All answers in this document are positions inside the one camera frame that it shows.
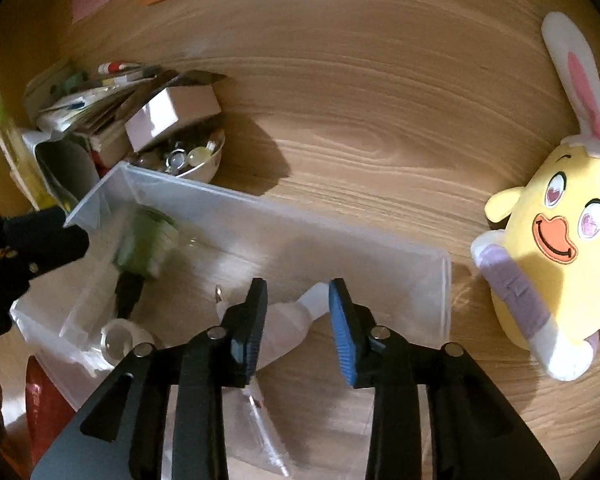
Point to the small white cardboard box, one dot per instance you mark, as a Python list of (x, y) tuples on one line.
[(180, 105)]

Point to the red package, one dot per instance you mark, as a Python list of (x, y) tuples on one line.
[(45, 400)]

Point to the clear plastic bag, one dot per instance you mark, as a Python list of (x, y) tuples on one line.
[(265, 425)]

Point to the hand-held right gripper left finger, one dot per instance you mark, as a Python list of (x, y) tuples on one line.
[(250, 332)]

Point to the yellow chick plush toy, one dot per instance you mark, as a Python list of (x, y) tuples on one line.
[(565, 200)]

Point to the white squeeze tube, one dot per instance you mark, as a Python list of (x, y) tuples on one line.
[(292, 317)]

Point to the white bowl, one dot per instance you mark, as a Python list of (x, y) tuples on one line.
[(207, 166)]

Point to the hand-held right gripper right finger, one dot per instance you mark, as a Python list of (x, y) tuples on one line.
[(342, 340)]

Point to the pile of glass trinkets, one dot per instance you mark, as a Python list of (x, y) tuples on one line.
[(180, 157)]

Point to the stack of paper packets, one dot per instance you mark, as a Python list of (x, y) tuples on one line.
[(95, 105)]

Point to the green glass bottle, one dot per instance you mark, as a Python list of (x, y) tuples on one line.
[(147, 245)]

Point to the yellow liquid bottle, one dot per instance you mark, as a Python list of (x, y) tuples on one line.
[(2, 125)]

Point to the white tape roll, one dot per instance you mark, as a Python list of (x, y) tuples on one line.
[(125, 329)]

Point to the clear plastic drawer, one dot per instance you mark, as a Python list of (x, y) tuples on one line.
[(280, 240)]

